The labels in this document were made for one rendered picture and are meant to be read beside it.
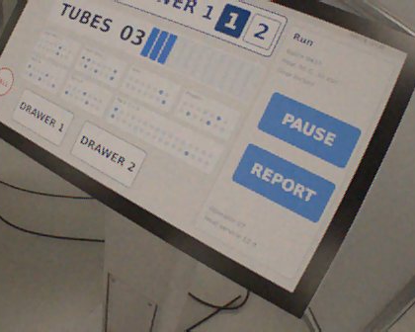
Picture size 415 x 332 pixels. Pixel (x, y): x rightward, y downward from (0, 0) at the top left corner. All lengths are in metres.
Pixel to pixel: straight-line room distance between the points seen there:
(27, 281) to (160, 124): 1.18
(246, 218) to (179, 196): 0.08
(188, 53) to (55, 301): 1.18
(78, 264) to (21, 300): 0.25
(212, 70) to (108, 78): 0.13
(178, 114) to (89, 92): 0.12
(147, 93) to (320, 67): 0.19
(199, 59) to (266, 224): 0.19
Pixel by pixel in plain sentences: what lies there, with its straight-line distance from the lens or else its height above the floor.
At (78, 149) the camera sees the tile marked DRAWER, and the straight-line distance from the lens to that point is 0.50.
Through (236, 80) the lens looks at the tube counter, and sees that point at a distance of 0.45.
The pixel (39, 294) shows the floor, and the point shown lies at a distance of 1.53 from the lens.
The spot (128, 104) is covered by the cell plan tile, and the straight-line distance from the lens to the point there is 0.48.
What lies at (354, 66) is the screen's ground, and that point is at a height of 1.16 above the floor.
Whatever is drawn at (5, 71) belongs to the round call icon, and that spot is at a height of 1.03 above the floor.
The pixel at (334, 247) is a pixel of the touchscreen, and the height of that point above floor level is 1.02.
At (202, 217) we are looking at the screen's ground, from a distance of 0.44.
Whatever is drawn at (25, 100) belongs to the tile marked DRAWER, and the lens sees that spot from 0.56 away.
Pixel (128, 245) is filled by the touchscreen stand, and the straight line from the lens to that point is 0.72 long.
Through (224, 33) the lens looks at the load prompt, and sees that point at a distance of 0.47.
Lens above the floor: 1.32
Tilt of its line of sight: 39 degrees down
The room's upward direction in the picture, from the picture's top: 9 degrees clockwise
